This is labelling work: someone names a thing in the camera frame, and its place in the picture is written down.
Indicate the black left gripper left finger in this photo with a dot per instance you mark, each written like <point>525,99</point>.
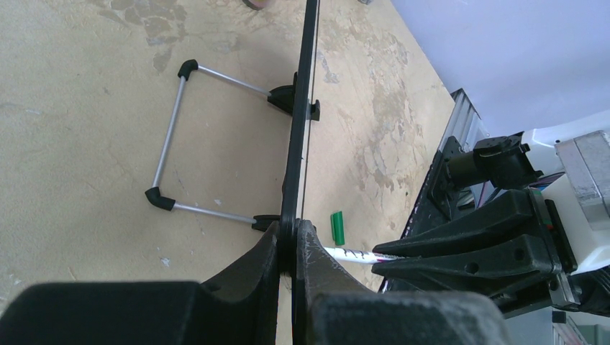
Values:
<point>239,305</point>

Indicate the silver whiteboard stand frame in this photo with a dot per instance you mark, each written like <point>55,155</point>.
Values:
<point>224,149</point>

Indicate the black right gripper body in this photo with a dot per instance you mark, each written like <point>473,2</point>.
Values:
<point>583,283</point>

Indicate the white green whiteboard marker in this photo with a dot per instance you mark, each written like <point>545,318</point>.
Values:
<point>357,256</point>

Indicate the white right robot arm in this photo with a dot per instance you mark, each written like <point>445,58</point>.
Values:
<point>468,180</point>

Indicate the green marker cap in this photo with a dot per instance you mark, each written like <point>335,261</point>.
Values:
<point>337,227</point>

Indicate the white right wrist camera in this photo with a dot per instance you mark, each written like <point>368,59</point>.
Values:
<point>581,193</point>

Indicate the white whiteboard black frame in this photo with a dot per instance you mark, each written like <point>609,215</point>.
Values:
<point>296,166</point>

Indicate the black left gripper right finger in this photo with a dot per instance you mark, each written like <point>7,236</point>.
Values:
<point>331,307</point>

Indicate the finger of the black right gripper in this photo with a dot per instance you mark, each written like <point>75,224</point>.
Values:
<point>485,264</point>
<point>497,222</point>

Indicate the pink cartoon bottle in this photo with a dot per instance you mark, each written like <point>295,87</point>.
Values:
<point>257,5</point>

